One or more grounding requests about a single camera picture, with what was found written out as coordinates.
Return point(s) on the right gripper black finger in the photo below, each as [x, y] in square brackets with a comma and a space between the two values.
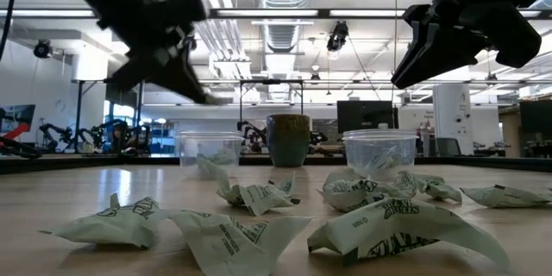
[453, 47]
[416, 52]

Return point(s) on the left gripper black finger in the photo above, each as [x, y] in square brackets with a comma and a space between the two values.
[179, 77]
[198, 82]

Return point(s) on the black background robot arm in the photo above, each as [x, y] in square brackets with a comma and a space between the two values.
[54, 131]
[252, 131]
[108, 131]

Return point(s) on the white building pillar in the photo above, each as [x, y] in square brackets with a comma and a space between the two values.
[453, 112]

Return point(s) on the clear plastic deli container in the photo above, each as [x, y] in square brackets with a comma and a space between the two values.
[228, 142]
[388, 140]

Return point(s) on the black computer monitor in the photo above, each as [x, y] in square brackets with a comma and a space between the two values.
[364, 114]
[537, 116]

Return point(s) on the black beam with light strips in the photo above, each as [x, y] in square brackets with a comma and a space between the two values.
[323, 13]

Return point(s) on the green brown ceramic mug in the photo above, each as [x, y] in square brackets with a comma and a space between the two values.
[288, 142]

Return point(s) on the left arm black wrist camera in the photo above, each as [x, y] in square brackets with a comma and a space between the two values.
[181, 2]

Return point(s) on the black hanging camera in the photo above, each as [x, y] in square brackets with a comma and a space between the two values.
[338, 34]

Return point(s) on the black aluminium table frame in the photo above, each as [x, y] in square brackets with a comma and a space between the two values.
[129, 160]

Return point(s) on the black background rig frame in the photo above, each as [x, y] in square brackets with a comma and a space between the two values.
[79, 116]

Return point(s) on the dark wall screen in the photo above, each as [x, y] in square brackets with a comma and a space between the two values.
[21, 114]

